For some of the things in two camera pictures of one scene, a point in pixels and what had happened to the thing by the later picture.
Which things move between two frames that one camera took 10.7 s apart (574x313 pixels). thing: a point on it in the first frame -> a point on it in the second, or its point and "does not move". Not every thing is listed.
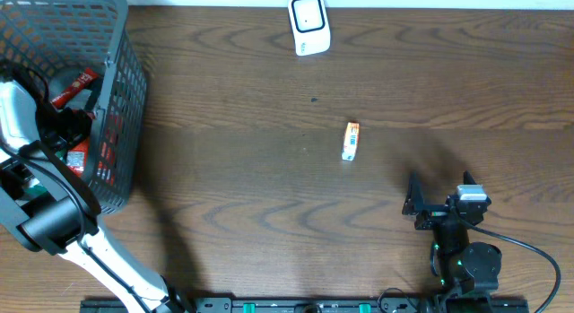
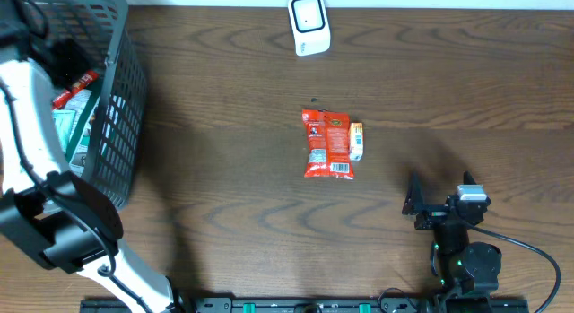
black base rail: x=325 y=305 does not move
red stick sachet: x=81 y=82 does not move
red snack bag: x=76 y=157 -> x=328 y=143
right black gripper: x=415 y=200 does not move
